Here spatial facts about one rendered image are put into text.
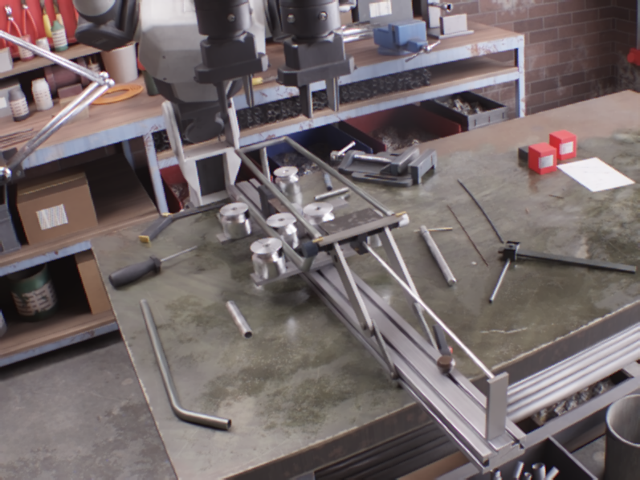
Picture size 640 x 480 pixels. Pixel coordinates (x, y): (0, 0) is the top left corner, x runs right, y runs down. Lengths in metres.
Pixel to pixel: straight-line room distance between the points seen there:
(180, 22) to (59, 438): 1.46
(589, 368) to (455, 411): 1.18
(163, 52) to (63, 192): 1.13
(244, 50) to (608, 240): 0.70
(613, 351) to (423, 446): 0.65
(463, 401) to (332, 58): 0.54
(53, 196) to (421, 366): 1.83
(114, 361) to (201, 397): 1.72
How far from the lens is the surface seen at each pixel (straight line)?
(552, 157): 1.54
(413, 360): 0.95
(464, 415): 0.86
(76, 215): 2.59
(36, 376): 2.76
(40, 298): 2.81
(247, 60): 1.18
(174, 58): 1.53
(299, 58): 1.08
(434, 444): 1.79
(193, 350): 1.08
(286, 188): 1.50
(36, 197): 2.58
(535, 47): 4.22
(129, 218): 2.59
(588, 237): 1.29
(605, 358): 2.07
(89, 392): 2.59
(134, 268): 1.29
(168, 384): 1.00
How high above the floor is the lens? 1.49
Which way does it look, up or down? 28 degrees down
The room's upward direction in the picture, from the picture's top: 8 degrees counter-clockwise
